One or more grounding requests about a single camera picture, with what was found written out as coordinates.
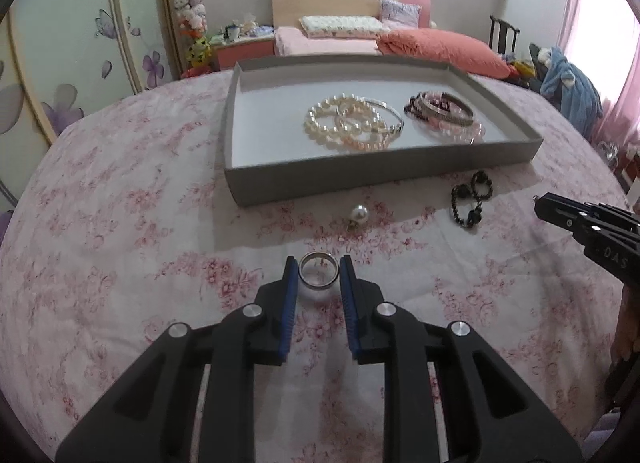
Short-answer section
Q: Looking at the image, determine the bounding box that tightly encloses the black bead bracelet with pearl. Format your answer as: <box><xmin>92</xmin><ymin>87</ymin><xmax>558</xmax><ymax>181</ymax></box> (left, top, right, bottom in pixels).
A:
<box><xmin>449</xmin><ymin>170</ymin><xmax>496</xmax><ymax>232</ymax></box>

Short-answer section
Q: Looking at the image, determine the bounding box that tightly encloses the pink bead bracelet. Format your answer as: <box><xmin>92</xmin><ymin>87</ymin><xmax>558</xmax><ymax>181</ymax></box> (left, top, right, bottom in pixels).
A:
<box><xmin>409</xmin><ymin>92</ymin><xmax>487</xmax><ymax>146</ymax></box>

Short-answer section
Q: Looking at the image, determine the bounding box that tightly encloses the dark red bead necklace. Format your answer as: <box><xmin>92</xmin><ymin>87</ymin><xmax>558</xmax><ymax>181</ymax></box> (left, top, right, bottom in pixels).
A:
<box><xmin>402</xmin><ymin>92</ymin><xmax>452</xmax><ymax>124</ymax></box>

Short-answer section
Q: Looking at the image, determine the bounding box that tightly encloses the wide silver cuff bracelet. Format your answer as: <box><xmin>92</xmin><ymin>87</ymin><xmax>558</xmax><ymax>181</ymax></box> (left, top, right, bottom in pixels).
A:
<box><xmin>416</xmin><ymin>89</ymin><xmax>476</xmax><ymax>129</ymax></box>

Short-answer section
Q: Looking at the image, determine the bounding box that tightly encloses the silver ring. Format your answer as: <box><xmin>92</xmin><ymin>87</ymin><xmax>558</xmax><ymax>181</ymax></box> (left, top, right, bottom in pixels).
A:
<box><xmin>297</xmin><ymin>251</ymin><xmax>343</xmax><ymax>292</ymax></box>

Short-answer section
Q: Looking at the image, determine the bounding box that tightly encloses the white pearl pendant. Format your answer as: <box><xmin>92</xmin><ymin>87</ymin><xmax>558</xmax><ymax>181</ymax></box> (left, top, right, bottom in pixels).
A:
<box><xmin>347</xmin><ymin>204</ymin><xmax>370</xmax><ymax>232</ymax></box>

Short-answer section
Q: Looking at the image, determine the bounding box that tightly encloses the thin silver bangle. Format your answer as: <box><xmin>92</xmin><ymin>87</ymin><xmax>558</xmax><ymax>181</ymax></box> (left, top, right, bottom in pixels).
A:
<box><xmin>337</xmin><ymin>96</ymin><xmax>405</xmax><ymax>137</ymax></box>

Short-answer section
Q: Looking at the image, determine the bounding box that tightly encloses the small pink pearl bracelet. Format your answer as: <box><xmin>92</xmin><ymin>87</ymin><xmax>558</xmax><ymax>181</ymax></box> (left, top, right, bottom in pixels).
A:
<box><xmin>333</xmin><ymin>99</ymin><xmax>394</xmax><ymax>151</ymax></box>

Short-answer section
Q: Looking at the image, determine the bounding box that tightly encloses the white pearl bracelet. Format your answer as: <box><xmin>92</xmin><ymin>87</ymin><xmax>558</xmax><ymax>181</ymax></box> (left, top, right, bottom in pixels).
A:
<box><xmin>302</xmin><ymin>92</ymin><xmax>386</xmax><ymax>149</ymax></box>

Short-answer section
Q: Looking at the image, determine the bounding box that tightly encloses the right hand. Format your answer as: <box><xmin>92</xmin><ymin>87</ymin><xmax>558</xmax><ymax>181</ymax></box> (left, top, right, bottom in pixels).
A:
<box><xmin>611</xmin><ymin>285</ymin><xmax>640</xmax><ymax>365</ymax></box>

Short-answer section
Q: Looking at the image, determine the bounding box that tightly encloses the blue bathrobe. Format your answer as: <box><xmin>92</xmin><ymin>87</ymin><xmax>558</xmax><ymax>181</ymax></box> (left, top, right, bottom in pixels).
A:
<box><xmin>538</xmin><ymin>47</ymin><xmax>603</xmax><ymax>140</ymax></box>

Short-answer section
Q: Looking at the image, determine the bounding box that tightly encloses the pink floral tablecloth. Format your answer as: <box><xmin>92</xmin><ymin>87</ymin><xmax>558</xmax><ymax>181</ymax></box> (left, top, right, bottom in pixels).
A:
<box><xmin>1</xmin><ymin>73</ymin><xmax>626</xmax><ymax>454</ymax></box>

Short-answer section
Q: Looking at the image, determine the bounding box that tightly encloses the pink curtain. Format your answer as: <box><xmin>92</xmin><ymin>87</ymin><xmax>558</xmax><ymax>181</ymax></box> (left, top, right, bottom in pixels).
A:
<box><xmin>559</xmin><ymin>0</ymin><xmax>639</xmax><ymax>148</ymax></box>

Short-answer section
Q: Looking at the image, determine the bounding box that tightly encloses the dark wooden chair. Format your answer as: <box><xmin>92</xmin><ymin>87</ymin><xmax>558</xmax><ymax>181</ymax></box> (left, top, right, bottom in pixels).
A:
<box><xmin>488</xmin><ymin>16</ymin><xmax>521</xmax><ymax>55</ymax></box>

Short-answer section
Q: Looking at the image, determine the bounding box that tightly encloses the folded salmon duvet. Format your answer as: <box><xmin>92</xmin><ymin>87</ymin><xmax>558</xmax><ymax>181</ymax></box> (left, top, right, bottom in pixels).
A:
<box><xmin>376</xmin><ymin>28</ymin><xmax>511</xmax><ymax>80</ymax></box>

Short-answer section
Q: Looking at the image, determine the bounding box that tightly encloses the grey cardboard tray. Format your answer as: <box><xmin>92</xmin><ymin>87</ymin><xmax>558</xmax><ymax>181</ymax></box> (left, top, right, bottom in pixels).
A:
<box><xmin>222</xmin><ymin>55</ymin><xmax>542</xmax><ymax>206</ymax></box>

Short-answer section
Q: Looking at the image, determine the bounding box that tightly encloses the lilac small pillow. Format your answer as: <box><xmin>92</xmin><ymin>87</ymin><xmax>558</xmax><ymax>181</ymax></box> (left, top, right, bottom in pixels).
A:
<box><xmin>378</xmin><ymin>0</ymin><xmax>422</xmax><ymax>28</ymax></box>

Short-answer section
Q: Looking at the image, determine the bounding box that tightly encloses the red waste bin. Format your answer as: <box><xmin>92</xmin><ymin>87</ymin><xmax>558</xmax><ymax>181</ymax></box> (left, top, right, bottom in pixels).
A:
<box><xmin>180</xmin><ymin>64</ymin><xmax>213</xmax><ymax>80</ymax></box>

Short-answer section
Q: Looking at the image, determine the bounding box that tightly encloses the floral white pillow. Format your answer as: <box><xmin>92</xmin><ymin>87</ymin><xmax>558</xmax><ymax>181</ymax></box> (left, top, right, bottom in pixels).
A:
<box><xmin>298</xmin><ymin>16</ymin><xmax>390</xmax><ymax>40</ymax></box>

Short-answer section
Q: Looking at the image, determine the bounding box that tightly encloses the pink beige nightstand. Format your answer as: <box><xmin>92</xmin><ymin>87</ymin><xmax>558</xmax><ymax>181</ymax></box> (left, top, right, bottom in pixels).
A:
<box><xmin>212</xmin><ymin>33</ymin><xmax>276</xmax><ymax>71</ymax></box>

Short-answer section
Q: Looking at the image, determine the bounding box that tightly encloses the bed with beige headboard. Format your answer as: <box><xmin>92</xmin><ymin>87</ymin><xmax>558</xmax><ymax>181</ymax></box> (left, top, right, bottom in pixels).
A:
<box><xmin>271</xmin><ymin>0</ymin><xmax>436</xmax><ymax>56</ymax></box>

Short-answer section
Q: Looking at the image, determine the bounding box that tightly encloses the white mug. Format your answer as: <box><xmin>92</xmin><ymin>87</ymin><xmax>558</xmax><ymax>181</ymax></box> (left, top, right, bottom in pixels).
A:
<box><xmin>224</xmin><ymin>24</ymin><xmax>241</xmax><ymax>42</ymax></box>

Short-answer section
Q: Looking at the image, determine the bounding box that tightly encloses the sliding glass wardrobe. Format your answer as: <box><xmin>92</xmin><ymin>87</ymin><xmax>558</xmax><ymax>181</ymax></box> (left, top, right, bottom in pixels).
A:
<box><xmin>1</xmin><ymin>0</ymin><xmax>179</xmax><ymax>225</ymax></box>

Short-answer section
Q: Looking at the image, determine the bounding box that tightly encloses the plush toy display tube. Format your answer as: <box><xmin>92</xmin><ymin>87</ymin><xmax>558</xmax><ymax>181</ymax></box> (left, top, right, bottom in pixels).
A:
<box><xmin>172</xmin><ymin>0</ymin><xmax>209</xmax><ymax>69</ymax></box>

